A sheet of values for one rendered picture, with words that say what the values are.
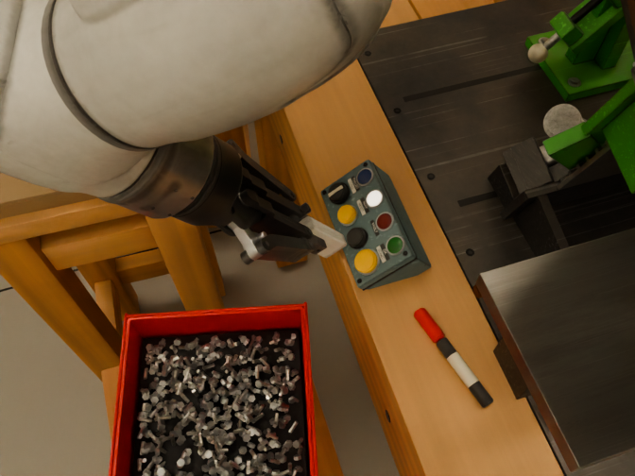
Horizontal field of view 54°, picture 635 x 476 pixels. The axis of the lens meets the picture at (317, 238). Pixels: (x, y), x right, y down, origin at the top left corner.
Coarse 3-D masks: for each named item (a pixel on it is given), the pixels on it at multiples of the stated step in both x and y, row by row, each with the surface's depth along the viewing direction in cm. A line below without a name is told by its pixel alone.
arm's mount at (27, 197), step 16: (0, 176) 86; (0, 192) 85; (16, 192) 85; (32, 192) 85; (48, 192) 85; (64, 192) 85; (0, 208) 84; (16, 208) 85; (32, 208) 86; (48, 208) 87
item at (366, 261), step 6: (360, 252) 74; (366, 252) 73; (372, 252) 73; (360, 258) 73; (366, 258) 73; (372, 258) 73; (354, 264) 74; (360, 264) 73; (366, 264) 73; (372, 264) 73; (360, 270) 73; (366, 270) 73; (372, 270) 73
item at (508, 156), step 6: (510, 150) 76; (504, 156) 77; (510, 156) 76; (510, 162) 76; (516, 162) 76; (510, 168) 76; (516, 168) 76; (516, 174) 76; (516, 180) 76; (522, 180) 75; (516, 186) 76; (522, 186) 75; (522, 192) 75
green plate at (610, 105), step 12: (612, 96) 56; (624, 96) 54; (600, 108) 58; (612, 108) 56; (624, 108) 56; (588, 120) 60; (600, 120) 58; (612, 120) 58; (624, 120) 57; (588, 132) 60; (600, 132) 61; (612, 132) 59; (624, 132) 57; (612, 144) 59; (624, 144) 58; (624, 156) 58; (624, 168) 58
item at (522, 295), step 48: (624, 240) 52; (480, 288) 51; (528, 288) 50; (576, 288) 50; (624, 288) 50; (528, 336) 48; (576, 336) 48; (624, 336) 48; (528, 384) 47; (576, 384) 46; (624, 384) 46; (576, 432) 44; (624, 432) 44
